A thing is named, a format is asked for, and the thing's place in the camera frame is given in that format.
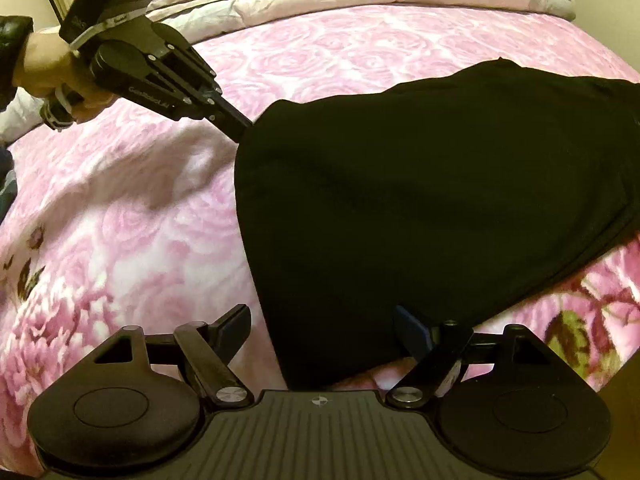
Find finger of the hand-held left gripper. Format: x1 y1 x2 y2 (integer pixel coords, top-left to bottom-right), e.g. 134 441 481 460
149 22 252 132
119 64 242 139

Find grey rolled duvet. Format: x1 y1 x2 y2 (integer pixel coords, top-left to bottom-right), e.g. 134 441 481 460
146 0 577 47

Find pink floral blanket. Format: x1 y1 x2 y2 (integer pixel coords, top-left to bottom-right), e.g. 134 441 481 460
0 2 640 461

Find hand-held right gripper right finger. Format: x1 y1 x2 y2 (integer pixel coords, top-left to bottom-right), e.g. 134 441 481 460
386 304 551 409

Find person's left hand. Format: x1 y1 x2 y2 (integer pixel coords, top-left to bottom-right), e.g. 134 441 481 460
14 29 117 122

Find black pants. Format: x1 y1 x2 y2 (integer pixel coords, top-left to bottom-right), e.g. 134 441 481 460
233 58 640 392

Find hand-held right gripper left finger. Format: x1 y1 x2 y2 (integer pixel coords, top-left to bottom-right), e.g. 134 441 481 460
92 303 254 409

